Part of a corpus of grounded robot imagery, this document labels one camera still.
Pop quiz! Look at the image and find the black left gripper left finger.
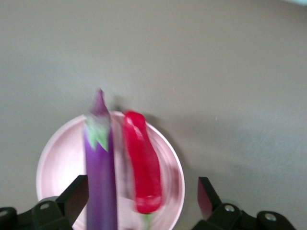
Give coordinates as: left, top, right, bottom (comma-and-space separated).
0, 175, 90, 230

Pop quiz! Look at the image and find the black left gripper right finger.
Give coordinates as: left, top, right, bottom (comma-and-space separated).
193, 177, 295, 230

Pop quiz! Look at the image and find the purple eggplant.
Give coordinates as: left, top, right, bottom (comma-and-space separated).
83, 88, 118, 230

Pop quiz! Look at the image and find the red chili pepper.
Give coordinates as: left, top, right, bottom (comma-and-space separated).
122, 110, 164, 227

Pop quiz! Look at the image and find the pink round plate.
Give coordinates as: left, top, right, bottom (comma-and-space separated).
35, 111, 186, 230

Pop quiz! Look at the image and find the brown table cover cloth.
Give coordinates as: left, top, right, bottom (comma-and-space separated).
0, 0, 307, 230

